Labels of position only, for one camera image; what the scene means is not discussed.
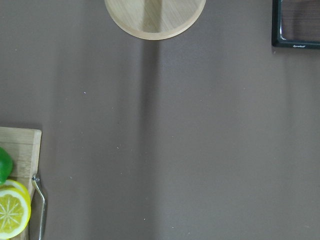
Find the wooden cup tree stand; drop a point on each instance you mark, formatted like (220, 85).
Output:
(154, 19)

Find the bamboo cutting board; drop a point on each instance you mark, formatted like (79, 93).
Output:
(23, 145)

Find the green toy lime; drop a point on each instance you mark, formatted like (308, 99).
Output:
(6, 165)

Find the back lemon slice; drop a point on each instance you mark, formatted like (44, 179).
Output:
(9, 183)

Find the lemon slice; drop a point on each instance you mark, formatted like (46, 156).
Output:
(15, 212)
(9, 183)

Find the black tray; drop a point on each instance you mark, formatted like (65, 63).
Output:
(296, 24)

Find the upper lemon slice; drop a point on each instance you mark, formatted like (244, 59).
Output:
(15, 212)

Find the cutting board metal handle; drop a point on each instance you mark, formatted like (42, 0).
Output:
(36, 182)

